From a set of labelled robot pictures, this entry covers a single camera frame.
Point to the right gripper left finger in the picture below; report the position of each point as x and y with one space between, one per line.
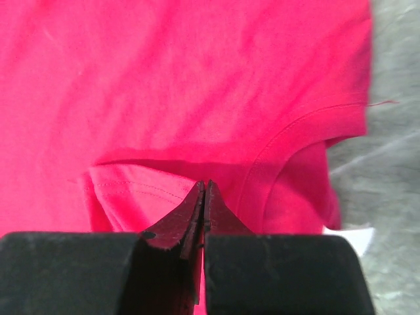
156 271

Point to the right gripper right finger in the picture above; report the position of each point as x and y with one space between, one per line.
248 273

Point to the magenta t shirt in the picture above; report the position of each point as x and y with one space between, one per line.
112 110

